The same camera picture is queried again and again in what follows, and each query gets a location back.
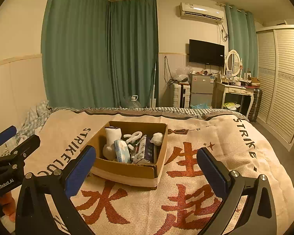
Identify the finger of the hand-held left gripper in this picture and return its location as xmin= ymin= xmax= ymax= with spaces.
xmin=0 ymin=134 xmax=41 ymax=167
xmin=0 ymin=126 xmax=17 ymax=151

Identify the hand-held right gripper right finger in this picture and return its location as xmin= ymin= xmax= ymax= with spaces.
xmin=197 ymin=147 xmax=277 ymax=235

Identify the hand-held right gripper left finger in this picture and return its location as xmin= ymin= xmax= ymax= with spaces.
xmin=15 ymin=145 xmax=97 ymax=235

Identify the white sock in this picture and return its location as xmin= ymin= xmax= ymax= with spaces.
xmin=103 ymin=126 xmax=122 ymax=159

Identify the light blue tissue pack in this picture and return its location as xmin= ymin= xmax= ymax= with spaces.
xmin=114 ymin=139 xmax=133 ymax=164

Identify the cardboard box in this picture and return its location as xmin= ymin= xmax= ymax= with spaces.
xmin=89 ymin=121 xmax=168 ymax=189

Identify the white cloth scrunchie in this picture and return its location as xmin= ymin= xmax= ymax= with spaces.
xmin=124 ymin=131 xmax=143 ymax=151

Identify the patterned tissue pack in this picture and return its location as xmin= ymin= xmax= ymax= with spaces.
xmin=132 ymin=135 xmax=148 ymax=164

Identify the dark blue small packet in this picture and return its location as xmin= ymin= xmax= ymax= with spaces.
xmin=144 ymin=137 xmax=158 ymax=164

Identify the person's left hand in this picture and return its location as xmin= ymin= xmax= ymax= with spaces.
xmin=0 ymin=193 xmax=16 ymax=223

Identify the blue checked quilt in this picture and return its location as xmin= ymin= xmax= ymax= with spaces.
xmin=5 ymin=100 xmax=51 ymax=152

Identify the beige printed blanket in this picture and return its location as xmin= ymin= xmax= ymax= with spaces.
xmin=11 ymin=108 xmax=294 ymax=235

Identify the grey checked bed sheet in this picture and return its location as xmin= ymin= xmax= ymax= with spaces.
xmin=49 ymin=106 xmax=238 ymax=120

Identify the blue plastic bag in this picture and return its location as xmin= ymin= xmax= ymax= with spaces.
xmin=191 ymin=102 xmax=212 ymax=109

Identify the yellow bag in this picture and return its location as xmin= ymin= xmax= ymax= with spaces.
xmin=223 ymin=101 xmax=240 ymax=110

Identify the dark suitcase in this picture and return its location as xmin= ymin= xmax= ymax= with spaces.
xmin=247 ymin=88 xmax=263 ymax=122

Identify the small grey fridge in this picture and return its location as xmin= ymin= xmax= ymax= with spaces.
xmin=189 ymin=73 xmax=215 ymax=108

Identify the white suitcase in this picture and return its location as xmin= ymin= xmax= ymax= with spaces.
xmin=172 ymin=82 xmax=191 ymax=108

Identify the clear water jug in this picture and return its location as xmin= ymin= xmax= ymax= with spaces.
xmin=124 ymin=95 xmax=141 ymax=109

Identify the white dressing table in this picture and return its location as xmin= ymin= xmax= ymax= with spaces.
xmin=212 ymin=81 xmax=255 ymax=115

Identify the clutter of cosmetics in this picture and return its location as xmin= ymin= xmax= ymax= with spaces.
xmin=220 ymin=71 xmax=260 ymax=87

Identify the clear plastic bag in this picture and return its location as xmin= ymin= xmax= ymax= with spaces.
xmin=175 ymin=66 xmax=190 ymax=82

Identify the white mop pole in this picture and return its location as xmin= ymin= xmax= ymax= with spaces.
xmin=149 ymin=62 xmax=158 ymax=108

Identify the wide green curtain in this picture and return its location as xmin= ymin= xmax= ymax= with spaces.
xmin=41 ymin=0 xmax=113 ymax=108

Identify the oval white vanity mirror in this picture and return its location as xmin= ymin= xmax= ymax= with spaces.
xmin=226 ymin=50 xmax=242 ymax=77

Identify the white louvred wardrobe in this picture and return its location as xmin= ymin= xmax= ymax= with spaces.
xmin=256 ymin=24 xmax=294 ymax=151

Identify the green corner curtain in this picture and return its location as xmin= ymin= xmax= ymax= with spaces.
xmin=109 ymin=0 xmax=159 ymax=108

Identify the narrow green curtain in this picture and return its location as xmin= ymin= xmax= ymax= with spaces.
xmin=224 ymin=4 xmax=259 ymax=79

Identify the white air conditioner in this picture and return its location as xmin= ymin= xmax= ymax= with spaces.
xmin=179 ymin=2 xmax=224 ymax=24

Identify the hanging black cable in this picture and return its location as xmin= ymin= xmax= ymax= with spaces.
xmin=164 ymin=56 xmax=174 ymax=84

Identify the black wall television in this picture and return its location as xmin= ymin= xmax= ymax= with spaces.
xmin=189 ymin=39 xmax=225 ymax=66

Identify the air conditioner hose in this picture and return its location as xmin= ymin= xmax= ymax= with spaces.
xmin=220 ymin=23 xmax=229 ymax=42

